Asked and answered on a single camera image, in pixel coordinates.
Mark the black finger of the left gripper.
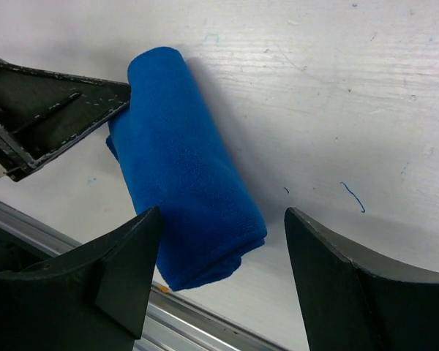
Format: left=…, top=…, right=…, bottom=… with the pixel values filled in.
left=0, top=58, right=131, bottom=182

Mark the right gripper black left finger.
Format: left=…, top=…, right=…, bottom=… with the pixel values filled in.
left=0, top=207, right=162, bottom=350

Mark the blue towel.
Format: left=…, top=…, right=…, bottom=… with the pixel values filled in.
left=106, top=47, right=267, bottom=291

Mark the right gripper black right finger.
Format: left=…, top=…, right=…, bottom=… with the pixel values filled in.
left=284, top=208, right=439, bottom=350

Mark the aluminium mounting rail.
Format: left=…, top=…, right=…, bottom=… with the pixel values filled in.
left=0, top=202, right=277, bottom=350

